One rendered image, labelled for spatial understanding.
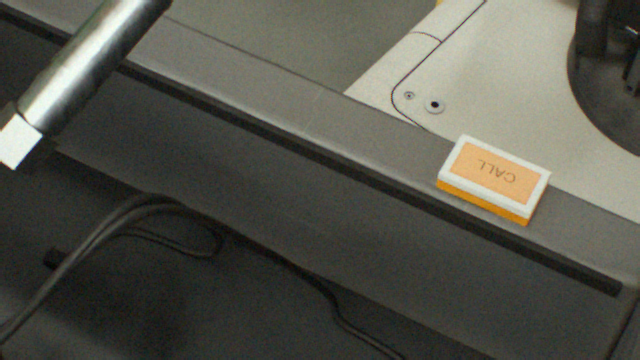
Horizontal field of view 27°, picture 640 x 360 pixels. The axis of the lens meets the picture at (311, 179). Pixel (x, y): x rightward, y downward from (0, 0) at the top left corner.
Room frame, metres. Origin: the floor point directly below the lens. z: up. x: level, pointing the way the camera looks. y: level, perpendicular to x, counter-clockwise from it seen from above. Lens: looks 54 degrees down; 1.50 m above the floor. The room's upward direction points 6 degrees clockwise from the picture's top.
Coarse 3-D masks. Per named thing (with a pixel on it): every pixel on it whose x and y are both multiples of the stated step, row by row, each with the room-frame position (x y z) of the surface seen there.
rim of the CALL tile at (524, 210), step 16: (464, 144) 0.43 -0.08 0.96; (480, 144) 0.43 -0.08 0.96; (448, 160) 0.42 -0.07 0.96; (512, 160) 0.42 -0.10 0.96; (448, 176) 0.41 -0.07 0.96; (544, 176) 0.41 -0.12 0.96; (480, 192) 0.40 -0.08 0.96; (496, 192) 0.40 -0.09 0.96; (512, 208) 0.39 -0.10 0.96; (528, 208) 0.39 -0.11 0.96
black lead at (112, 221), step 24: (120, 216) 0.32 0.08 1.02; (144, 216) 0.32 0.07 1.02; (192, 216) 0.34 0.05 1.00; (96, 240) 0.31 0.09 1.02; (168, 240) 0.44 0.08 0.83; (216, 240) 0.42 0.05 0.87; (240, 240) 0.37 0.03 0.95; (48, 264) 0.41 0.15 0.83; (72, 264) 0.30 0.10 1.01; (288, 264) 0.39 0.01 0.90; (48, 288) 0.29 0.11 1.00; (24, 312) 0.29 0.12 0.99; (336, 312) 0.40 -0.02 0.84; (0, 336) 0.28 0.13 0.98; (360, 336) 0.38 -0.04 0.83
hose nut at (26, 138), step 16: (0, 112) 0.28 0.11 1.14; (16, 112) 0.27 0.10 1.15; (0, 128) 0.27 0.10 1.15; (16, 128) 0.27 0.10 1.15; (32, 128) 0.27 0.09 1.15; (0, 144) 0.27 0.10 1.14; (16, 144) 0.27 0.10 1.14; (32, 144) 0.27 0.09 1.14; (48, 144) 0.27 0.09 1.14; (0, 160) 0.26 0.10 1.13; (16, 160) 0.26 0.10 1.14; (32, 160) 0.26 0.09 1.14
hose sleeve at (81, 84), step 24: (120, 0) 0.30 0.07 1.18; (144, 0) 0.30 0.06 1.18; (168, 0) 0.31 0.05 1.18; (96, 24) 0.30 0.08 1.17; (120, 24) 0.30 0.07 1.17; (144, 24) 0.30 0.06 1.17; (72, 48) 0.29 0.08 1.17; (96, 48) 0.29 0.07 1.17; (120, 48) 0.29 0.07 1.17; (48, 72) 0.29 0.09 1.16; (72, 72) 0.28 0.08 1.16; (96, 72) 0.29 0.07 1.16; (24, 96) 0.28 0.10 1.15; (48, 96) 0.28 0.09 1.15; (72, 96) 0.28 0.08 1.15; (48, 120) 0.27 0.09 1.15
